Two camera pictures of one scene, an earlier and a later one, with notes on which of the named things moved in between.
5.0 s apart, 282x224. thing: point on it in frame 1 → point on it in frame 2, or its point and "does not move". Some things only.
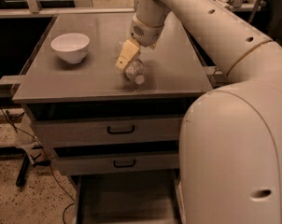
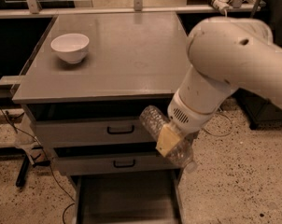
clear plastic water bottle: x=134 y=68 → x=184 y=153
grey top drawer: x=111 y=130 does not move
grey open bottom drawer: x=148 y=197 does not move
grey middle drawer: x=81 y=163 does not move
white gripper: x=146 y=34 → x=185 y=118
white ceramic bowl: x=72 y=47 does not move
